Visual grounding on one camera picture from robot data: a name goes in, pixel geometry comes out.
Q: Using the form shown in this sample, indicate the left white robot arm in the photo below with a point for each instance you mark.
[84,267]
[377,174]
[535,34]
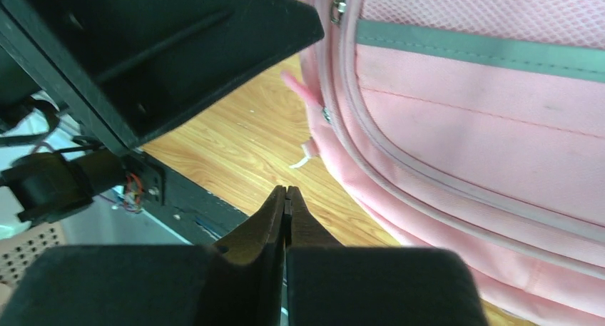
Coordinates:
[50,187]

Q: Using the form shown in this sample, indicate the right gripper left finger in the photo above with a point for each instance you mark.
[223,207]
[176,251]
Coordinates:
[236,281]

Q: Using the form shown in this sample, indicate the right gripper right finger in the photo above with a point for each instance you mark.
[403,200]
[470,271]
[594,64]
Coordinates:
[331,284]

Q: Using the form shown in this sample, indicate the pink student backpack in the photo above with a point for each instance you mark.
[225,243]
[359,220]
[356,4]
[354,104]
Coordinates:
[477,126]

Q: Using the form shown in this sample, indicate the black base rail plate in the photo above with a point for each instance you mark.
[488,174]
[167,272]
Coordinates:
[186,208]

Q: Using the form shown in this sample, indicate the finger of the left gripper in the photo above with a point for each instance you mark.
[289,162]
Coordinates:
[133,70]

